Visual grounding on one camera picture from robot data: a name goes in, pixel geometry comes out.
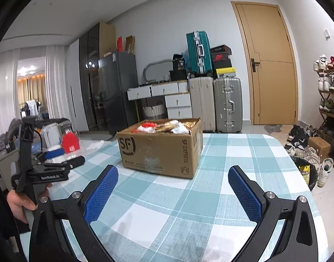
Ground teal suitcase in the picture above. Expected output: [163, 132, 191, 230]
[186, 31, 212, 74]

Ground shoe rack with shoes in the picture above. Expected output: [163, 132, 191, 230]
[313, 54, 334, 142]

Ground red white snack packet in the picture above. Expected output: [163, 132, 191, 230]
[137, 124, 157, 134]

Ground black storage box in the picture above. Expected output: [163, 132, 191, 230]
[169, 69, 191, 82]

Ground yellow snack bag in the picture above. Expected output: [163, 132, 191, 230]
[299, 164, 311, 184]

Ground pile of shoes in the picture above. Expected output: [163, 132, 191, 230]
[284, 124, 324, 167]

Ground white wardrobe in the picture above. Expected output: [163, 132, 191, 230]
[66, 40, 89, 131]

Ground yellow shoe box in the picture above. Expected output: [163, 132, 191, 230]
[215, 68, 236, 78]

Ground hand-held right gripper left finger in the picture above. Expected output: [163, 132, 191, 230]
[29, 164, 120, 262]

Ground person's left hand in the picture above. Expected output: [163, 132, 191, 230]
[7, 182, 53, 224]

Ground woven laundry basket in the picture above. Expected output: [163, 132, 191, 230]
[142, 102, 166, 121]

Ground white side table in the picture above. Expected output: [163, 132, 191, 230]
[31, 139, 105, 170]

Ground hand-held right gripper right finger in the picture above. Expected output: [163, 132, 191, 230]
[228, 165, 319, 262]

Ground white curtain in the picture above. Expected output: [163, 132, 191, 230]
[0, 45, 71, 131]

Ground plain black shoe box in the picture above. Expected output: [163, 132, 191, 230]
[212, 60, 233, 69]

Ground black bag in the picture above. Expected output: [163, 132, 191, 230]
[172, 55, 188, 71]

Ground grey oval frame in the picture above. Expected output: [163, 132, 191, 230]
[142, 59, 174, 84]

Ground small brown carton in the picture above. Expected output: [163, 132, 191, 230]
[307, 136, 331, 160]

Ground dark glass cabinet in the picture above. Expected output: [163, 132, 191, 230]
[79, 22, 115, 131]

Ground red pouch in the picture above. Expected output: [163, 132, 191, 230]
[61, 132, 80, 153]

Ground white drawer desk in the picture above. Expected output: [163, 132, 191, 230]
[127, 80, 192, 121]

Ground person's left forearm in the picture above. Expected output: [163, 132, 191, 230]
[0, 195, 27, 262]

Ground beige suitcase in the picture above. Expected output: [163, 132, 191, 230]
[189, 76, 215, 133]

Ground grey refrigerator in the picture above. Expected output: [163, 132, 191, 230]
[98, 51, 137, 135]

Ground dark clothes pile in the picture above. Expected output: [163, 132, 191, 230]
[0, 119, 23, 156]

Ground narrow brown carton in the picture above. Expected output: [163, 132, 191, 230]
[125, 35, 135, 54]

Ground flat cardboard sheets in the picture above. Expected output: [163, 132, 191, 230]
[99, 22, 115, 58]

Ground wooden shoe rack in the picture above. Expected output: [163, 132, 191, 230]
[317, 68, 334, 148]

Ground brown cardboard box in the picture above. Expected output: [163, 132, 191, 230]
[116, 118, 203, 179]

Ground white kettle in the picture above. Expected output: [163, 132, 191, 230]
[43, 122, 61, 148]

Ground white high-top sneaker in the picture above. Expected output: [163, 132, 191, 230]
[317, 158, 334, 187]

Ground wooden door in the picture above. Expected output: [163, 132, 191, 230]
[231, 1, 302, 126]

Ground silver suitcase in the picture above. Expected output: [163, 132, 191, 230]
[213, 77, 242, 134]

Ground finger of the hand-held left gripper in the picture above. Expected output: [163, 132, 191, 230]
[44, 150, 65, 159]
[36, 155, 86, 171]

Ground black trash bin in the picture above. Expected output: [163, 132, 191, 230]
[293, 155, 319, 191]

